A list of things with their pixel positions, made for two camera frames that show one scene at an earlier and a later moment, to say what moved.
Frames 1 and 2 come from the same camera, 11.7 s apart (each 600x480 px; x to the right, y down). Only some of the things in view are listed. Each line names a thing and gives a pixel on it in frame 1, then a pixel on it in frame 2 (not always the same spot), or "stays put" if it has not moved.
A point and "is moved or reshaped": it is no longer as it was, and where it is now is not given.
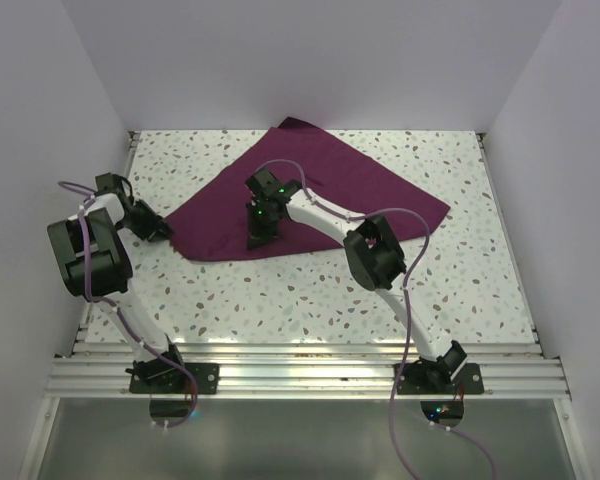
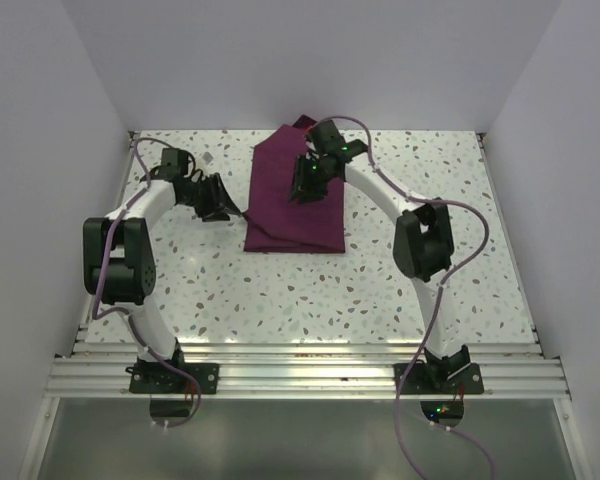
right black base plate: x=427 y=377 stays put
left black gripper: x=151 y=231 -> x=219 y=204
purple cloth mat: x=214 y=223 is moved or reshaped
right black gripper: x=257 y=235 -> x=301 y=187
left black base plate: x=166 y=376 stays put
